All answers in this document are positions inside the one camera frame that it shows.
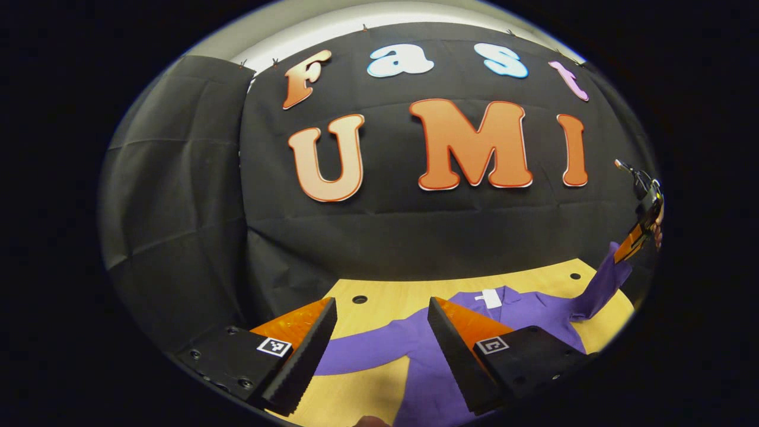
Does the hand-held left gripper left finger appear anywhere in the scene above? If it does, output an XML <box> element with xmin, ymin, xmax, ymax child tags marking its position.
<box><xmin>175</xmin><ymin>297</ymin><xmax>339</xmax><ymax>417</ymax></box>

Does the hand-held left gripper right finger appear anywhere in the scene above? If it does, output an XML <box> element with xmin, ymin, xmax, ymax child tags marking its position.
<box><xmin>427</xmin><ymin>297</ymin><xmax>599</xmax><ymax>416</ymax></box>

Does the purple knit shirt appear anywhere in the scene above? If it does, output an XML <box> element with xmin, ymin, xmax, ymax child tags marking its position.
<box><xmin>314</xmin><ymin>240</ymin><xmax>634</xmax><ymax>427</ymax></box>

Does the black backdrop cloth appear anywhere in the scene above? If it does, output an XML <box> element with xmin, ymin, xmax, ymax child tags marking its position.
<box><xmin>98</xmin><ymin>23</ymin><xmax>659</xmax><ymax>353</ymax></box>

